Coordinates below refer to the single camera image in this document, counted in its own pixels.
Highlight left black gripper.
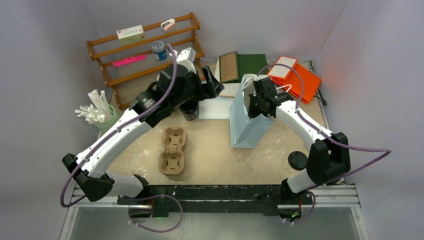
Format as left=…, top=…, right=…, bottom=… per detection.
left=170, top=64, right=223, bottom=109

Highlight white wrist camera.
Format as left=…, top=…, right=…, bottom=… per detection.
left=176, top=47, right=197, bottom=74
left=252, top=74, right=269, bottom=87

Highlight white green box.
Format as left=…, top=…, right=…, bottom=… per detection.
left=116, top=25, right=146, bottom=45

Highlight green straw holder cup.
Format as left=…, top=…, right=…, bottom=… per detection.
left=93, top=104, right=120, bottom=134

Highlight green paper bag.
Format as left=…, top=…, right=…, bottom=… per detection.
left=219, top=51, right=270, bottom=84

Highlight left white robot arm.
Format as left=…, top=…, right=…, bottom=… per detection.
left=62, top=64, right=225, bottom=205

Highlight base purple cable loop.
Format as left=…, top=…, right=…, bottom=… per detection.
left=127, top=195, right=183, bottom=234

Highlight white wrapped straws bundle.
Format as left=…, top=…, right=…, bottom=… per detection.
left=74, top=89, right=113, bottom=125

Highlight light blue paper bag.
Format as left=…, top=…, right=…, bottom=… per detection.
left=229, top=73, right=294, bottom=149

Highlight blue white jar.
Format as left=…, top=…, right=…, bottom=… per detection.
left=151, top=40, right=167, bottom=61

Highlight orange paper bag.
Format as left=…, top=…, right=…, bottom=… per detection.
left=267, top=56, right=322, bottom=104

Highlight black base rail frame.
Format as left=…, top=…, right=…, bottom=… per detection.
left=117, top=179, right=313, bottom=219

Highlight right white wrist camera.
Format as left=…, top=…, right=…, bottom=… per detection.
left=252, top=74, right=269, bottom=87

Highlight black paper coffee cup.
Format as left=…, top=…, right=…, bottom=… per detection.
left=179, top=101, right=199, bottom=121

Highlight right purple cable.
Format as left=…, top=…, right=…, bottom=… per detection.
left=256, top=63, right=392, bottom=190

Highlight cream kraft paper bag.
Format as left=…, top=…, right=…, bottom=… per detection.
left=213, top=58, right=240, bottom=98

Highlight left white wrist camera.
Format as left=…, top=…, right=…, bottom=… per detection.
left=176, top=47, right=197, bottom=74

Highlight white pink clip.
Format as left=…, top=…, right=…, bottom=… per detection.
left=160, top=18, right=176, bottom=32

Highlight brown pulp cup carrier stack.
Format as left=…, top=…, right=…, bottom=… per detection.
left=158, top=127, right=188, bottom=176

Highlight pink highlighter marker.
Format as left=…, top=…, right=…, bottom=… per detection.
left=112, top=54, right=146, bottom=68

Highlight black coffee cup lid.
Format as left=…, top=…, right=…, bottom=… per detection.
left=287, top=151, right=308, bottom=171

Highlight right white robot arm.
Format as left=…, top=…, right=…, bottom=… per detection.
left=248, top=76, right=351, bottom=204

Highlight wooden shelf rack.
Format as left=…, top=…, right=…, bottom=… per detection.
left=86, top=12, right=205, bottom=110

